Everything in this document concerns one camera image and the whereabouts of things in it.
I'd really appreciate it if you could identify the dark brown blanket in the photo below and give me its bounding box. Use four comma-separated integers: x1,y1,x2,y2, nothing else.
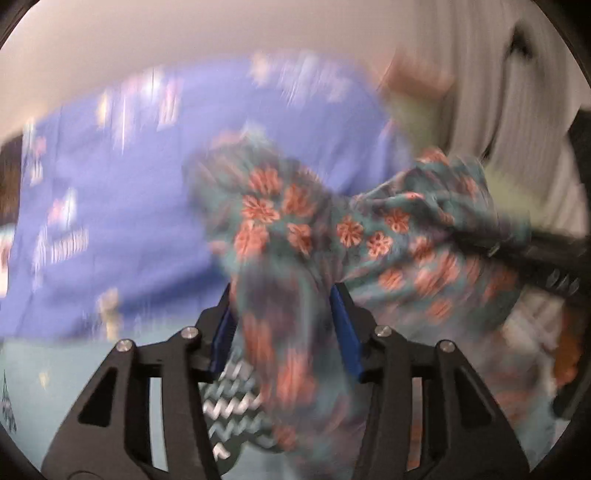
0,138,24,222

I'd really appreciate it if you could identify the small green pillow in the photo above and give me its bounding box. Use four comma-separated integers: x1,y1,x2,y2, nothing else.
388,99,448,148

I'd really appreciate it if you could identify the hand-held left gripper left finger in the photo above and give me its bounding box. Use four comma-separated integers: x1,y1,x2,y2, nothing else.
41,284,238,480

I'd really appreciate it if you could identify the large green pillow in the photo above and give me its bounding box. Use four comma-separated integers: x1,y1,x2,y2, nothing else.
485,157,568,217

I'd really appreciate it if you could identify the teal heart print blanket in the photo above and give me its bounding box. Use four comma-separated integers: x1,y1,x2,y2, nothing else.
0,337,555,480

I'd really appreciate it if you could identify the pink pillow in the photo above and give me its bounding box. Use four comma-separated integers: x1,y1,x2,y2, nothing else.
379,53,458,100

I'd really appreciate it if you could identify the person's right hand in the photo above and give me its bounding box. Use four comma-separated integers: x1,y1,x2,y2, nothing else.
555,305,586,391

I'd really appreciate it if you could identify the black floor lamp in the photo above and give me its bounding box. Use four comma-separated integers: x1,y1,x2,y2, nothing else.
505,25,534,61

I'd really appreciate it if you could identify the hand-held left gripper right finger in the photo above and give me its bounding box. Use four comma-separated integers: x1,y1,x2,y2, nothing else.
329,282,532,480

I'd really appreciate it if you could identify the floral patterned garment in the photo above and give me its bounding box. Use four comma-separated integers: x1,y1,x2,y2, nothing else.
185,134,532,455

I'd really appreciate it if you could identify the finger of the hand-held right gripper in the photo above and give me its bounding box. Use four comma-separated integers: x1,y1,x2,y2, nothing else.
462,228,536,280

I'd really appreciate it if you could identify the purple tree print sheet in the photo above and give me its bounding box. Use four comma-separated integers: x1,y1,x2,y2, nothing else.
0,53,416,342

